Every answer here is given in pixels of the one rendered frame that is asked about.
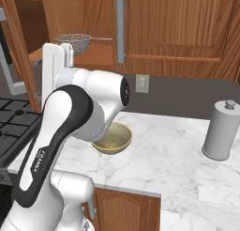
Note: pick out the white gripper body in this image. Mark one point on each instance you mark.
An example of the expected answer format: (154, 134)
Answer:
(49, 69)

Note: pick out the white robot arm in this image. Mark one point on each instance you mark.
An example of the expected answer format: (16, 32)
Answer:
(62, 115)

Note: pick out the metal mesh tea strainer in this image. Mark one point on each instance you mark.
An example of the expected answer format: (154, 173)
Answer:
(73, 43)

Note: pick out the open wooden cabinet door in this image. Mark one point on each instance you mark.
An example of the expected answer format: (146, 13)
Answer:
(17, 37)

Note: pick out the yellow-green bowl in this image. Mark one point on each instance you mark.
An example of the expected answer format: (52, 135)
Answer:
(117, 141)

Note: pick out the wooden base cabinet door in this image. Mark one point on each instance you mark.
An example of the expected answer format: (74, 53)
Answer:
(125, 211)

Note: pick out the grey microwave oven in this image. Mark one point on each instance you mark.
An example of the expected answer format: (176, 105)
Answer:
(7, 75)

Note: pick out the black gas hob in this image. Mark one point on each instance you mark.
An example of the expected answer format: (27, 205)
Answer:
(14, 122)

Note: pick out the grey paper towel roll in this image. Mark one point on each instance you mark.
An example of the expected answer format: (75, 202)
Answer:
(222, 131)

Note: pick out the wooden wall cabinet body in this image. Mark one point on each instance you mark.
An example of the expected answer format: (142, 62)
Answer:
(93, 15)

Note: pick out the white wall outlet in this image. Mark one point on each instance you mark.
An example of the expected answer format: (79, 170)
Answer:
(142, 83)

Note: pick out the wooden wall cabinet door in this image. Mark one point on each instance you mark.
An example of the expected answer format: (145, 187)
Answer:
(178, 25)

